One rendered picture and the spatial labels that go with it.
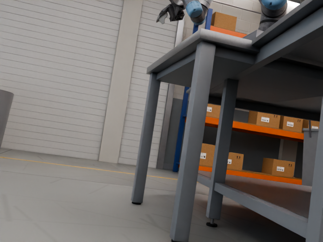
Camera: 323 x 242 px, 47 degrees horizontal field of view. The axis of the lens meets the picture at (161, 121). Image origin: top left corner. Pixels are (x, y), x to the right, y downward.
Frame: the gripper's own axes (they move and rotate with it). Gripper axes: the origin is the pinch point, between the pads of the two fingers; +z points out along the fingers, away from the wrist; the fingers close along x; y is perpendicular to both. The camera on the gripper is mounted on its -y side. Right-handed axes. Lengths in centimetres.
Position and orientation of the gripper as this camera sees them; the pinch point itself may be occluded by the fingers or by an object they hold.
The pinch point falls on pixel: (167, 19)
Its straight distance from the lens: 218.7
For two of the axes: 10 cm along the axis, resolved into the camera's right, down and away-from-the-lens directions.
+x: 9.2, -2.3, 3.3
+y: 3.2, 9.1, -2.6
